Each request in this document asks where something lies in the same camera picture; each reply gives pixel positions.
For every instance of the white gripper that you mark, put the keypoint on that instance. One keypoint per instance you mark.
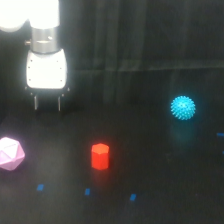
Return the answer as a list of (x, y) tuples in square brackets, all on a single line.
[(46, 73)]

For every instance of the red hexagonal block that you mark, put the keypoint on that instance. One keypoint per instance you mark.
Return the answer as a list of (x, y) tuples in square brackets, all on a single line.
[(100, 156)]

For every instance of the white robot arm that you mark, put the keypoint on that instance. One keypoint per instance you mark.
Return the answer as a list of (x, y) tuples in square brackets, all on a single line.
[(44, 19)]

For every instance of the pink polyhedron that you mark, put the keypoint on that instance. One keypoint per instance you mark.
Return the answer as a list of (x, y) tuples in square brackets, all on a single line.
[(11, 154)]

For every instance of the black backdrop curtain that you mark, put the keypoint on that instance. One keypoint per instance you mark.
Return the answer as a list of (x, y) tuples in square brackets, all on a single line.
[(142, 35)]

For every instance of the blue tape marker left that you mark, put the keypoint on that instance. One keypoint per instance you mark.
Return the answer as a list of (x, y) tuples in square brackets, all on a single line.
[(40, 187)]

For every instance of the blue tape marker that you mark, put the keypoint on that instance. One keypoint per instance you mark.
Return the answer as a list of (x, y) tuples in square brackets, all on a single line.
[(87, 191), (40, 187), (133, 197), (220, 134)]

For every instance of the blue tape marker middle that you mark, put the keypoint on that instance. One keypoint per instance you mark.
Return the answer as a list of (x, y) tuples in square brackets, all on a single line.
[(87, 191)]

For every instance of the blue spiky ball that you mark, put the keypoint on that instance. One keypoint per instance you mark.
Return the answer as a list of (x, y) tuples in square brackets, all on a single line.
[(183, 108)]

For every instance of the blue tape marker far right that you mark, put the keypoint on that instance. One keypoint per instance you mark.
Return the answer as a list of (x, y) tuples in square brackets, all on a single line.
[(220, 134)]

